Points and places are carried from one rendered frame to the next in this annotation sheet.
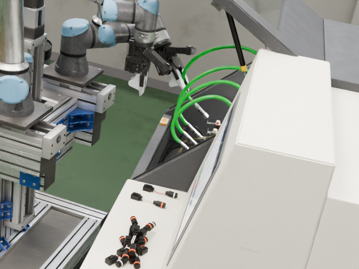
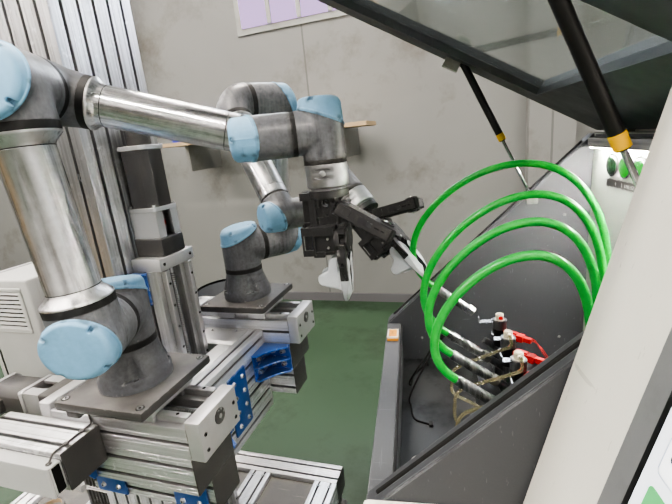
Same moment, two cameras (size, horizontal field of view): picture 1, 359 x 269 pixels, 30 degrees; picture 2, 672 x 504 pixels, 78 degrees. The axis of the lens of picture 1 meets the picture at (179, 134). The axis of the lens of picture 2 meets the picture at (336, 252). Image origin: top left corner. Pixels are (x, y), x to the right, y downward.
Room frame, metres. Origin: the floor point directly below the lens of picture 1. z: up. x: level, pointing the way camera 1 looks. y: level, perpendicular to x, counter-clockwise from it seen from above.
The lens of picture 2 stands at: (1.54, 0.11, 1.49)
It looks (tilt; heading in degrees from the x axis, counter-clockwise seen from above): 15 degrees down; 5
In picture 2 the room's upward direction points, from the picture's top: 6 degrees counter-clockwise
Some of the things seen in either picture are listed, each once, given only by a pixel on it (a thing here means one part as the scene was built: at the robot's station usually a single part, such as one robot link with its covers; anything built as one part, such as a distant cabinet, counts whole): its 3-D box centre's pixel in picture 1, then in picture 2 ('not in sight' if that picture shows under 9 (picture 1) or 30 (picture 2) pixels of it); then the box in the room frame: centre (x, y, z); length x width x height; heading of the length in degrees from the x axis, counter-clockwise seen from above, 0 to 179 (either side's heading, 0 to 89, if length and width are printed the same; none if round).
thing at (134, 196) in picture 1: (148, 200); not in sight; (1.90, 0.07, 0.99); 0.12 x 0.02 x 0.02; 75
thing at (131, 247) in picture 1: (132, 239); not in sight; (1.64, 0.09, 1.01); 0.23 x 0.11 x 0.06; 174
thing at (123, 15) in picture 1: (118, 9); (263, 138); (2.27, 0.28, 1.51); 0.11 x 0.11 x 0.08; 12
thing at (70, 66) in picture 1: (72, 60); (245, 279); (2.79, 0.53, 1.09); 0.15 x 0.15 x 0.10
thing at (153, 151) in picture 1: (150, 161); (392, 411); (2.38, 0.10, 0.87); 0.62 x 0.04 x 0.16; 174
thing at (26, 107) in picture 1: (14, 96); (132, 356); (2.31, 0.65, 1.09); 0.15 x 0.15 x 0.10
